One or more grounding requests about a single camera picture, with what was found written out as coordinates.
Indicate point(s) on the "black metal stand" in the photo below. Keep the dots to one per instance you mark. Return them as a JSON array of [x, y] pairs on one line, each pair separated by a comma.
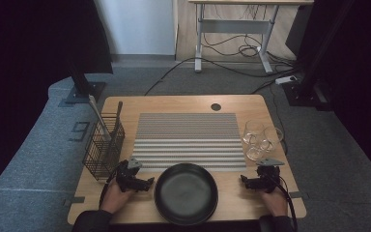
[[312, 80], [82, 85]]

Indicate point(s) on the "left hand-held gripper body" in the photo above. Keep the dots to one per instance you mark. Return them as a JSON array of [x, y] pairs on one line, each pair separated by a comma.
[[127, 177]]

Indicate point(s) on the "dark curtain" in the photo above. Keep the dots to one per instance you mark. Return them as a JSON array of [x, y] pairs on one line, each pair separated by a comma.
[[29, 64], [367, 80]]

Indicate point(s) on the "dark tape floor marker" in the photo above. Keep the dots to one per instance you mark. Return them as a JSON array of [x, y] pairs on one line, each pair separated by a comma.
[[77, 132]]

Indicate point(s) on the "white framed desk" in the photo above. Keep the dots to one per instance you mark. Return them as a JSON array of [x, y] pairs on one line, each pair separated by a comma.
[[235, 25]]

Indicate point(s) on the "white power strip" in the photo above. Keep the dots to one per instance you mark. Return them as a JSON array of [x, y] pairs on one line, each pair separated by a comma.
[[286, 79]]

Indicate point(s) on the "person's right hand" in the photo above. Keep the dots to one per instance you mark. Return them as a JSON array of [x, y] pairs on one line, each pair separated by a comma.
[[276, 204]]

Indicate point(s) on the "clear drinking glass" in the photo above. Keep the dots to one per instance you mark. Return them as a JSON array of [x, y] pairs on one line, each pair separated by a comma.
[[252, 132], [255, 153], [273, 139]]

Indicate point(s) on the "grey tape strip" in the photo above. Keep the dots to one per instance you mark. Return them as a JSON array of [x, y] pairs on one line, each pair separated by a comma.
[[298, 194], [75, 200]]

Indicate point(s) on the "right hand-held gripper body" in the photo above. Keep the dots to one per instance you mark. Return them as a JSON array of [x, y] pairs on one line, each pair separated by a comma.
[[267, 180]]

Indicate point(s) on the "person's left hand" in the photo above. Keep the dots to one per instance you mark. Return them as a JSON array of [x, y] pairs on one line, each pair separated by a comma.
[[116, 198]]

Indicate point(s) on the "black table grommet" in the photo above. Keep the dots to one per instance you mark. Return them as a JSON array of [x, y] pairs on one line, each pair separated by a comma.
[[215, 107]]

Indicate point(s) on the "striped woven placemat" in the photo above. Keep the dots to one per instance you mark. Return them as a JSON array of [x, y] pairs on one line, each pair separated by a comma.
[[190, 135]]

